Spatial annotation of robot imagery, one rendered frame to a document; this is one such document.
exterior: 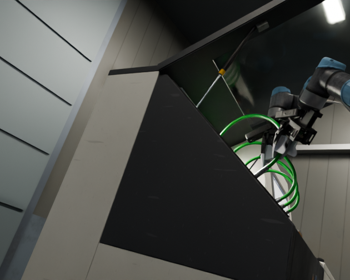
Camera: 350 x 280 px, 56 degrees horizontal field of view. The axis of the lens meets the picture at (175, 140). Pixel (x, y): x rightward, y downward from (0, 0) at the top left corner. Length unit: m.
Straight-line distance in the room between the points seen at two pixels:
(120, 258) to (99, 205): 0.21
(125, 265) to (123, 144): 0.43
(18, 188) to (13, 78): 0.79
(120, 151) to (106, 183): 0.12
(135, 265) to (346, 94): 0.76
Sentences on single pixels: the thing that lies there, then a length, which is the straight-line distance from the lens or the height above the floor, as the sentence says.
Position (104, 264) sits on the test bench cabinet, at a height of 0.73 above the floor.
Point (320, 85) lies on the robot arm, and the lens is 1.10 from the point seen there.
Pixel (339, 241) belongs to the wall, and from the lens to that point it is 3.63.
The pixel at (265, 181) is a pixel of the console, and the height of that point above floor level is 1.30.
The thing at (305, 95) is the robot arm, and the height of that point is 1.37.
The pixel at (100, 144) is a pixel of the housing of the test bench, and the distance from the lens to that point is 1.30.
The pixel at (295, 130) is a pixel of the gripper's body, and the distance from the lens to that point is 1.13.
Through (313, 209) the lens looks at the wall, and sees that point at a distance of 3.76.
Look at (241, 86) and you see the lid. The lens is 1.52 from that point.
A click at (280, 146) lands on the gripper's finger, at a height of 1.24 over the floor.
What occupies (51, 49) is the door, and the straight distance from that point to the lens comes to 2.89.
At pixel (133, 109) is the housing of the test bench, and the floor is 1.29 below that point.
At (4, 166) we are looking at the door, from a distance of 2.61.
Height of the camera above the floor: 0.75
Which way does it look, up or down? 22 degrees up
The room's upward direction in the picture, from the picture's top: 17 degrees clockwise
